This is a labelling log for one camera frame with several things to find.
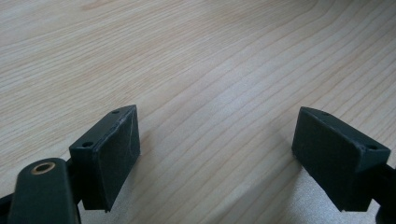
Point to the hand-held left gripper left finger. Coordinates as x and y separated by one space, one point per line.
109 155

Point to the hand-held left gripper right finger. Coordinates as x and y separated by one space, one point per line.
330 155

